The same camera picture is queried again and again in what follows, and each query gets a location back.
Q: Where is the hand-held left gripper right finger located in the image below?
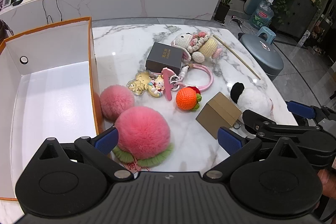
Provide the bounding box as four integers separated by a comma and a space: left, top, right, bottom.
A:
202, 126, 305, 182

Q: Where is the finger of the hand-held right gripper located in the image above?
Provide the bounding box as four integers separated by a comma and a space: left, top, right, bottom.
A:
242, 110, 324, 147
287, 101, 336, 126

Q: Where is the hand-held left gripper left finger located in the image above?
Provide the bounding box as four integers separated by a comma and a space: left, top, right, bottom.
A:
34, 126, 134, 182

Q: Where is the black and white panda plush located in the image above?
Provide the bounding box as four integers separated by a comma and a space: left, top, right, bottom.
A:
230, 82, 273, 119

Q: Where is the small brown cardboard box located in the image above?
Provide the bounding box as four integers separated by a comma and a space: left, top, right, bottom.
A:
196, 92, 243, 140

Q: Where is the pink fluffy peach plush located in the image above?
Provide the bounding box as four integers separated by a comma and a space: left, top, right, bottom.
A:
112, 106, 175, 171

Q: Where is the pink fluffy pom-pom ball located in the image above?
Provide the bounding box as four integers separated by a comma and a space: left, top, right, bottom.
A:
100, 85, 135, 119

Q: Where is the orange crochet tangerine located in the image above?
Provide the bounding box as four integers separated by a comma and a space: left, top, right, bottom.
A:
176, 86, 202, 111

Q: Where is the pink rope wrist strap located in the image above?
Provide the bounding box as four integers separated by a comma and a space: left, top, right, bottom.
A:
173, 63, 214, 90

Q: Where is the gold bear charm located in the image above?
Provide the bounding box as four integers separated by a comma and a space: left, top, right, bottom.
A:
127, 70, 153, 96

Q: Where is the orange-edged white storage box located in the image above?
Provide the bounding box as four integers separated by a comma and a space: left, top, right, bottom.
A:
0, 17, 101, 201

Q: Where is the pink charm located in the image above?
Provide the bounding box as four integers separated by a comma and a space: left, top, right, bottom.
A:
161, 68, 176, 102

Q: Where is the crochet rabbit doll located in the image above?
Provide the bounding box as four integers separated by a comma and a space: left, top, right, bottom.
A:
171, 31, 223, 64

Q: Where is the dark grey gift box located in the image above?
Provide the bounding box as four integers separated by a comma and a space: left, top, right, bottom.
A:
145, 42, 184, 73

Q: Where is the white marble desktop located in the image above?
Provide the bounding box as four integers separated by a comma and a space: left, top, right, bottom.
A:
0, 23, 300, 224

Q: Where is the person's right hand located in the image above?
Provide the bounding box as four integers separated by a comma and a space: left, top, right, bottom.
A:
316, 169, 336, 198

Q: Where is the grey upholstered chair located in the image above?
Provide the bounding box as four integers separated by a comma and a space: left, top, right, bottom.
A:
238, 32, 284, 81

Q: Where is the wooden stick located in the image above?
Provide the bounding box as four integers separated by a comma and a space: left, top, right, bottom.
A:
213, 34, 261, 80

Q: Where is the small blue plastic stool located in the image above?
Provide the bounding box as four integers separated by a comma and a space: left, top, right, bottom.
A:
256, 26, 277, 43

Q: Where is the grey cabinet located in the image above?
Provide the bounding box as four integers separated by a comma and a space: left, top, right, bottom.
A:
276, 0, 319, 39

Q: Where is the large water jug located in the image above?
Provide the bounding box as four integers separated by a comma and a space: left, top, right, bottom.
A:
249, 0, 275, 29

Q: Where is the white marble counter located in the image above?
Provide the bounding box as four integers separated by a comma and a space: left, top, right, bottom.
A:
0, 0, 219, 38

